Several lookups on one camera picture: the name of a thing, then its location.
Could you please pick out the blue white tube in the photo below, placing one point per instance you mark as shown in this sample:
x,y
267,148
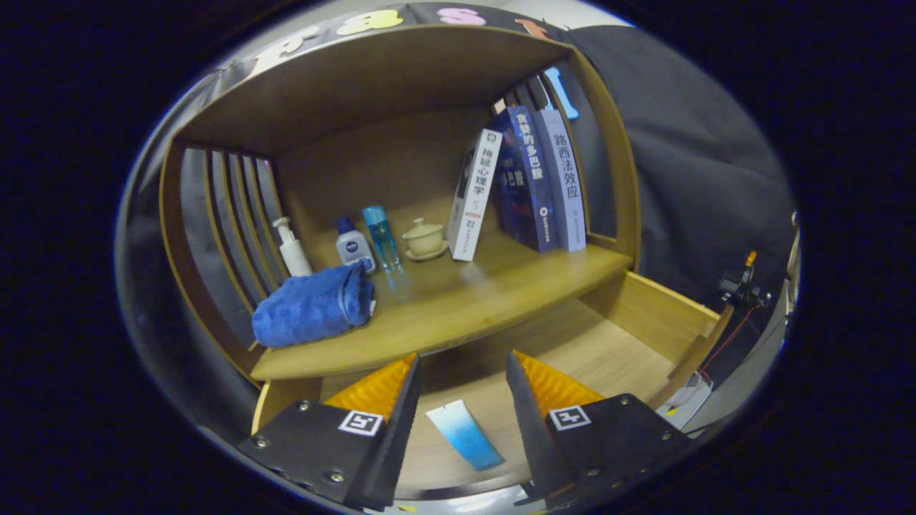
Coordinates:
x,y
461,433

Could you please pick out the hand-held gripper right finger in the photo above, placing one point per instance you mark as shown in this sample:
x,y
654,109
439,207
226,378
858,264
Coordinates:
x,y
537,429

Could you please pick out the wooden cabinet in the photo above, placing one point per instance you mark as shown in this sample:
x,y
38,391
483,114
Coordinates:
x,y
372,79

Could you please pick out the beige lidded teacup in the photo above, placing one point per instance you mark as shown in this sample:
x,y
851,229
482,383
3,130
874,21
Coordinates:
x,y
424,239

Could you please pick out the white flat box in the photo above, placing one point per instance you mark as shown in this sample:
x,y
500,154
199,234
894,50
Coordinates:
x,y
690,397

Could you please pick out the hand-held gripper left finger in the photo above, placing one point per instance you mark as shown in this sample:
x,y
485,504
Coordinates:
x,y
390,443

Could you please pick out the clear blue bottle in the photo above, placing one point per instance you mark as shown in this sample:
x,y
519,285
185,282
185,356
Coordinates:
x,y
381,239

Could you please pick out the blue folded towel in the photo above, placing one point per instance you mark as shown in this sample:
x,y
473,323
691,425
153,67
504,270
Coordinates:
x,y
311,307

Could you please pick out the black device orange tip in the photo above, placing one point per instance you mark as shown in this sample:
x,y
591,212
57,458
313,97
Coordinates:
x,y
737,286

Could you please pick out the white book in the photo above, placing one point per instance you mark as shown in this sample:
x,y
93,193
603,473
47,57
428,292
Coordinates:
x,y
476,197

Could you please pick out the wooden countertop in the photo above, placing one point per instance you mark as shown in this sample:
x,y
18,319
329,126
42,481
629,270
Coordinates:
x,y
458,307

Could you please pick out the dark blue book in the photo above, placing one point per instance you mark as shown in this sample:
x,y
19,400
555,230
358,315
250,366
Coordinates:
x,y
526,179

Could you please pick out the light purple book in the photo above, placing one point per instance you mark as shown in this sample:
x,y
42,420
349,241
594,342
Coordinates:
x,y
565,179

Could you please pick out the white pump bottle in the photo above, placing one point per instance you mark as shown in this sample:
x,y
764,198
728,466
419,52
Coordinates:
x,y
295,256

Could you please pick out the white bottle blue cap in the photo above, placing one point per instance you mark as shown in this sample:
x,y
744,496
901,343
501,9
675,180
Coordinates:
x,y
353,249

